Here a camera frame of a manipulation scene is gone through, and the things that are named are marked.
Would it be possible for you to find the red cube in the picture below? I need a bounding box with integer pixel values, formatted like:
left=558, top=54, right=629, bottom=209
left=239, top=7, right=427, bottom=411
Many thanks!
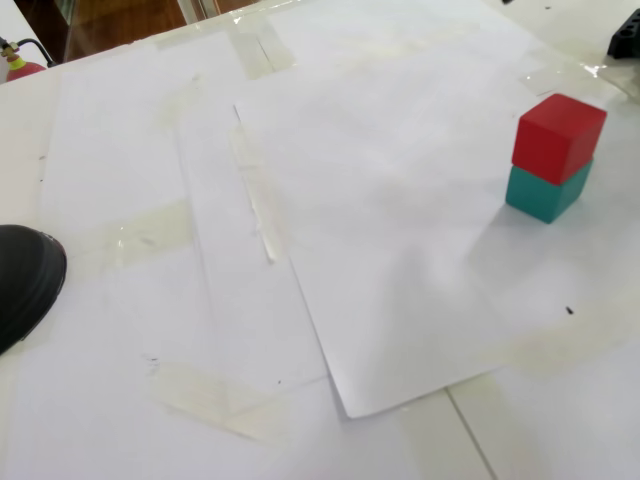
left=510, top=93, right=609, bottom=187

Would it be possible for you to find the teal blue cube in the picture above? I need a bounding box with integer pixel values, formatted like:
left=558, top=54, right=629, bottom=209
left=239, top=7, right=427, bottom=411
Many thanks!
left=504, top=158, right=595, bottom=225

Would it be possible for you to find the beige masking tape strip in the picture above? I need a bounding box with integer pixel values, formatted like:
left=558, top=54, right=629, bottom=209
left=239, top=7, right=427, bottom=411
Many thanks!
left=152, top=73, right=211, bottom=134
left=227, top=122, right=292, bottom=265
left=469, top=317, right=640, bottom=381
left=144, top=359, right=294, bottom=445

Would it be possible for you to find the white paper sheet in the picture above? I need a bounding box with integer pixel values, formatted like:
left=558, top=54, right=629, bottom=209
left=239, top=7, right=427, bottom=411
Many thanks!
left=233, top=29, right=640, bottom=420

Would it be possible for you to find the wide clear tape strip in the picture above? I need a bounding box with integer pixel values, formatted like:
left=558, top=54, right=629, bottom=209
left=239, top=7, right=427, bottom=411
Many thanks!
left=225, top=20, right=297, bottom=80
left=92, top=199, right=196, bottom=274
left=394, top=372, right=504, bottom=480

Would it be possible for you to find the brown wooden cabinet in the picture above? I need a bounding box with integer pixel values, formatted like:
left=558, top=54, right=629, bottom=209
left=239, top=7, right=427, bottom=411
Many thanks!
left=13, top=0, right=301, bottom=65

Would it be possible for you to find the red fire extinguisher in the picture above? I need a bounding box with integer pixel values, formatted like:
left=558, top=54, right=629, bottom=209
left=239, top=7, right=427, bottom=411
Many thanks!
left=0, top=37, right=59, bottom=84

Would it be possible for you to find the black round camera stand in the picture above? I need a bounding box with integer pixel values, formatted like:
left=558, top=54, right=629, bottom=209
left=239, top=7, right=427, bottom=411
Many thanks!
left=0, top=224, right=68, bottom=357

